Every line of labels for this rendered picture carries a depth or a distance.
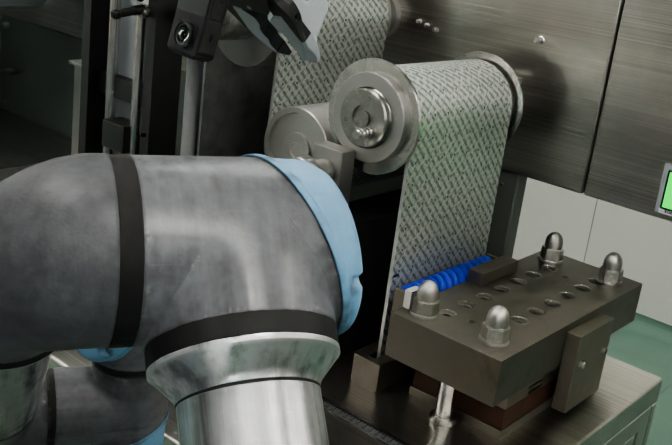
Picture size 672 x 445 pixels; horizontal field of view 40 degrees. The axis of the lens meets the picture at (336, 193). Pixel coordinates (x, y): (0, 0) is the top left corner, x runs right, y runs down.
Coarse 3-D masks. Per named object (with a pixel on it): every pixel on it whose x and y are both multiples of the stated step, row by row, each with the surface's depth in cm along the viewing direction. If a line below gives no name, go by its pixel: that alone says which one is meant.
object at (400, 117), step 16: (352, 80) 117; (368, 80) 115; (384, 80) 114; (336, 96) 119; (384, 96) 114; (400, 96) 113; (336, 112) 120; (400, 112) 113; (336, 128) 120; (400, 128) 113; (352, 144) 119; (384, 144) 115; (400, 144) 114; (368, 160) 117
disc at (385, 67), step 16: (352, 64) 118; (368, 64) 116; (384, 64) 115; (336, 80) 120; (400, 80) 113; (416, 96) 112; (416, 112) 113; (416, 128) 113; (416, 144) 114; (384, 160) 117; (400, 160) 115
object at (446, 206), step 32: (448, 160) 122; (480, 160) 128; (416, 192) 118; (448, 192) 124; (480, 192) 131; (416, 224) 120; (448, 224) 127; (480, 224) 134; (416, 256) 123; (448, 256) 129
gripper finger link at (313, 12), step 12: (300, 0) 95; (312, 0) 96; (324, 0) 97; (300, 12) 95; (312, 12) 96; (324, 12) 98; (276, 24) 95; (312, 24) 97; (288, 36) 96; (312, 36) 96; (300, 48) 97; (312, 48) 97; (312, 60) 99
